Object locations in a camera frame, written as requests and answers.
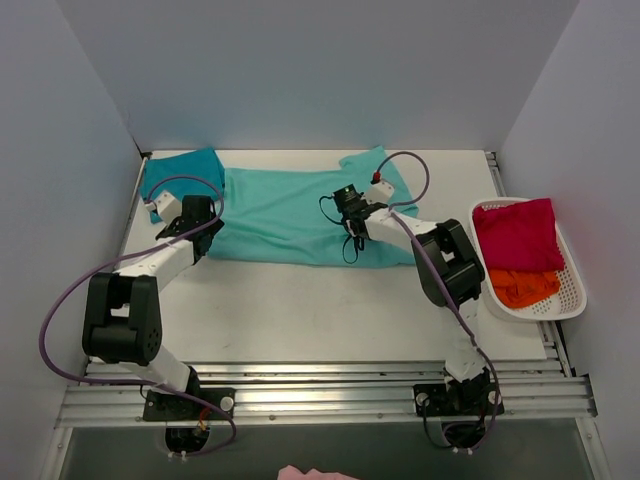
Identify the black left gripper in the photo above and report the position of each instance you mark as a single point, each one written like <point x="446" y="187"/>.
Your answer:
<point x="177" y="227"/>

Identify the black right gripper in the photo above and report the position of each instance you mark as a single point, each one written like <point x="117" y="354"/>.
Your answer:
<point x="356" y="211"/>

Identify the mint green t-shirt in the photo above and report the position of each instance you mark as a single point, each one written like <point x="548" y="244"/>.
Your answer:
<point x="275" y="216"/>

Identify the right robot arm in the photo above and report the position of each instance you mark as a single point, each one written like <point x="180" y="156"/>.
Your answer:
<point x="449" y="270"/>

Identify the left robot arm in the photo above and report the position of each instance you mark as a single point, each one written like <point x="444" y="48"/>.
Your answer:
<point x="123" y="323"/>

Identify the folded teal t-shirt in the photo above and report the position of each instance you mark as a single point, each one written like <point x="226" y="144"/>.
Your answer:
<point x="197" y="172"/>

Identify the magenta t-shirt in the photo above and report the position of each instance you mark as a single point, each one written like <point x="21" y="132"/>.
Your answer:
<point x="519" y="237"/>

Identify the orange t-shirt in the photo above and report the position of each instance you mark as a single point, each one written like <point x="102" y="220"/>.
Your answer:
<point x="518" y="290"/>

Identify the white perforated plastic basket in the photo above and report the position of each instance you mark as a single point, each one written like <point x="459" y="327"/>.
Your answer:
<point x="568" y="303"/>

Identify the pink cloth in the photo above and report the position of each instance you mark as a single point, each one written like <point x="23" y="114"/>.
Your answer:
<point x="291" y="472"/>

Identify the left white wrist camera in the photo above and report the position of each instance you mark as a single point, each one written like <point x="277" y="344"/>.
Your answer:
<point x="165" y="206"/>

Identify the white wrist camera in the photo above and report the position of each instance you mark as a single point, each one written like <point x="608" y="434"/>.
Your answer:
<point x="380" y="190"/>
<point x="165" y="206"/>

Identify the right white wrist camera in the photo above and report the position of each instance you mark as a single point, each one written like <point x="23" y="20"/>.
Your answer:
<point x="380" y="190"/>

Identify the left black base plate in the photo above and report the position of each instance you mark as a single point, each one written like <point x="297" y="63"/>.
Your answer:
<point x="164" y="407"/>

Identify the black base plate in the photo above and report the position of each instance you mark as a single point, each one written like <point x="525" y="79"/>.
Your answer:
<point x="164" y="407"/>
<point x="448" y="400"/>

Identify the aluminium rail frame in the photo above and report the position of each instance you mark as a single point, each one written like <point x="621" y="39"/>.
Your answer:
<point x="304" y="345"/>

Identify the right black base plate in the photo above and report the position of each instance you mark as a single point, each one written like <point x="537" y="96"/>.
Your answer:
<point x="448" y="400"/>

